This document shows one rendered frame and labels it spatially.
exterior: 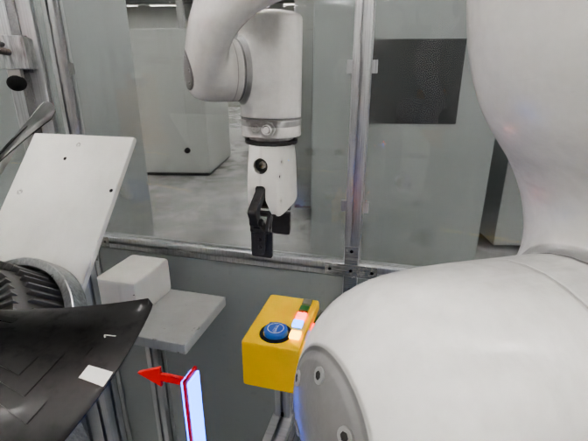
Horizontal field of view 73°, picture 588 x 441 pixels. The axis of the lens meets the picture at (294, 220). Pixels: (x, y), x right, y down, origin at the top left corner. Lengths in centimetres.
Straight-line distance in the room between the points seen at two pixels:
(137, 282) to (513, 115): 105
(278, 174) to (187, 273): 82
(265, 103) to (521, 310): 42
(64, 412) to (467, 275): 42
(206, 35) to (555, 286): 40
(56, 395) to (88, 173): 53
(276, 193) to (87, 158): 52
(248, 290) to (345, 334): 109
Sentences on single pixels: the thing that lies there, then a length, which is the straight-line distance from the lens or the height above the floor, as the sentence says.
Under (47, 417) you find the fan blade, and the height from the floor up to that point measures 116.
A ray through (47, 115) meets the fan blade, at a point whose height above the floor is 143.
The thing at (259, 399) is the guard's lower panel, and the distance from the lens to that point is 148.
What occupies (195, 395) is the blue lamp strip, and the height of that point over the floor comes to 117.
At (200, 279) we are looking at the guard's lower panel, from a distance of 130.
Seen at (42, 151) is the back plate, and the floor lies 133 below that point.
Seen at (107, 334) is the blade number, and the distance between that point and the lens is 54.
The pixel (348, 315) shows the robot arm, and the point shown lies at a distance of 17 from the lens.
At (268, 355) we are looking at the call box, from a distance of 69.
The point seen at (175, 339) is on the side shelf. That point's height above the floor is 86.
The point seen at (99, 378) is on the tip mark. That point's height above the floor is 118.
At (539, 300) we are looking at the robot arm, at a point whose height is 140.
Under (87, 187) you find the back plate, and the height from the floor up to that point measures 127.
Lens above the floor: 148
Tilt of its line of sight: 20 degrees down
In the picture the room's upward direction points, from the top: straight up
